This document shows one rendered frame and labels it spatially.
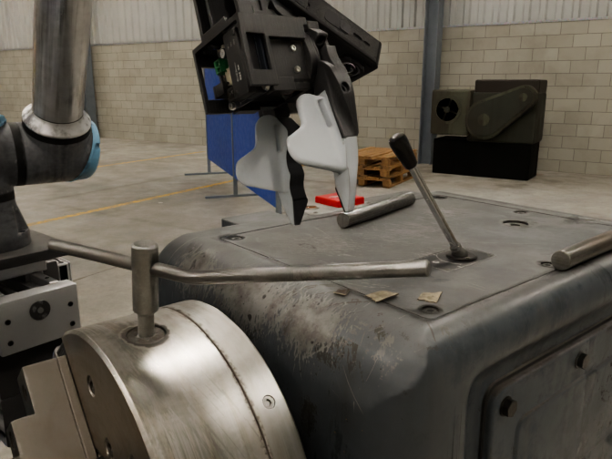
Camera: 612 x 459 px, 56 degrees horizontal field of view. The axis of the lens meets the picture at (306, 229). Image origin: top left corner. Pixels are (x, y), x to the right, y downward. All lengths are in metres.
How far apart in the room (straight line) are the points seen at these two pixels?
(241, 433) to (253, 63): 0.29
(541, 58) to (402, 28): 2.53
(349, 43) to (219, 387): 0.30
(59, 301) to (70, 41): 0.43
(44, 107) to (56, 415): 0.63
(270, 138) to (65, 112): 0.66
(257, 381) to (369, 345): 0.10
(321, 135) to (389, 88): 10.94
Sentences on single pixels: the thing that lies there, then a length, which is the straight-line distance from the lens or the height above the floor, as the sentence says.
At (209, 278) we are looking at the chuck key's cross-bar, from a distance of 0.46.
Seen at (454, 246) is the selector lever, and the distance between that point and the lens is 0.68.
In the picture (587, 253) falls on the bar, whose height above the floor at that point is 1.27.
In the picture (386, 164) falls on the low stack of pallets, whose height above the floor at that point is 0.34.
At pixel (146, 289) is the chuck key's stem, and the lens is 0.50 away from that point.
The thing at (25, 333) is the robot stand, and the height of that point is 1.06.
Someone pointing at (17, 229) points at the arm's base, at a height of 1.20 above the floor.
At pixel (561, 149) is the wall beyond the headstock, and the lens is 10.51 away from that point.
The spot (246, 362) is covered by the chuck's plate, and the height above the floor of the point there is 1.21.
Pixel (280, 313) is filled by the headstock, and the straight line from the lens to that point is 0.57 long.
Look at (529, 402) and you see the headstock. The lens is 0.65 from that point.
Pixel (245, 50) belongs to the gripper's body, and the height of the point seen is 1.47.
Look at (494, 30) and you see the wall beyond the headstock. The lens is 10.75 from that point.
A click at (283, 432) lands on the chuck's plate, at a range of 0.51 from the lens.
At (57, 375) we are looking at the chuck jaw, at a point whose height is 1.18.
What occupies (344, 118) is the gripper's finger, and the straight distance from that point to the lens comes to 0.43.
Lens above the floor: 1.45
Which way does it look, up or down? 14 degrees down
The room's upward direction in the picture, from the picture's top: straight up
